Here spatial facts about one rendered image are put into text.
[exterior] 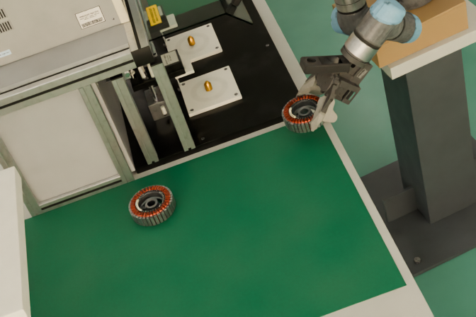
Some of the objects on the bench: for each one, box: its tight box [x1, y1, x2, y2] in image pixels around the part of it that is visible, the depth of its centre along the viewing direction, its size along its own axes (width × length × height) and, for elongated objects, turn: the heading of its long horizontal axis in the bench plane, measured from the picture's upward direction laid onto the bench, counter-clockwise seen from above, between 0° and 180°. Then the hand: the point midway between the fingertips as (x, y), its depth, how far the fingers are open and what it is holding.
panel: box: [91, 79, 135, 172], centre depth 244 cm, size 1×66×30 cm, turn 30°
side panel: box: [0, 84, 135, 217], centre depth 219 cm, size 28×3×32 cm, turn 120°
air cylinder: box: [144, 86, 170, 121], centre depth 242 cm, size 5×8×6 cm
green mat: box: [24, 125, 407, 317], centre depth 205 cm, size 94×61×1 cm, turn 120°
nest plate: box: [180, 66, 242, 117], centre depth 244 cm, size 15×15×1 cm
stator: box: [128, 185, 176, 226], centre depth 217 cm, size 11×11×4 cm
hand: (302, 113), depth 220 cm, fingers closed on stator, 13 cm apart
